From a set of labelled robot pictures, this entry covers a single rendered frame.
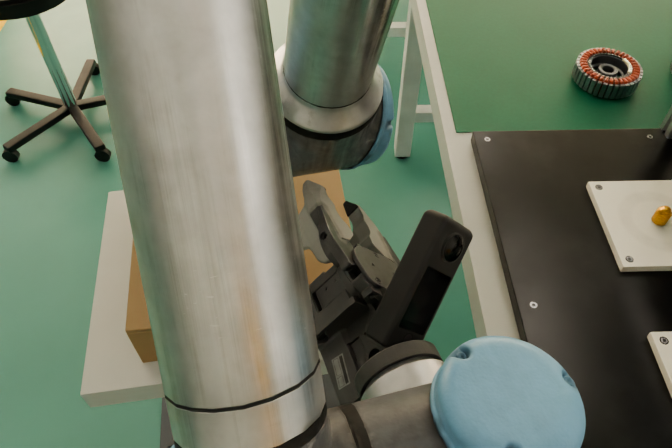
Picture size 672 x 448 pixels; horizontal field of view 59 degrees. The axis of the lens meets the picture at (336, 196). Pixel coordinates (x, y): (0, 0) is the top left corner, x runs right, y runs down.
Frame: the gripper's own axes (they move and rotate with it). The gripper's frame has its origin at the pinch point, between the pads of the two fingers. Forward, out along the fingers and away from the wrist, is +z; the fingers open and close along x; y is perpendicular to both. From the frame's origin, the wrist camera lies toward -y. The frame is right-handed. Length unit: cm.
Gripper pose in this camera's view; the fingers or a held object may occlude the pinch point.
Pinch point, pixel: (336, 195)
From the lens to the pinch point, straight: 58.9
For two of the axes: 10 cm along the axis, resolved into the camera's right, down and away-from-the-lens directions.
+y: -6.7, 6.7, 3.2
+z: -3.3, -6.5, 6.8
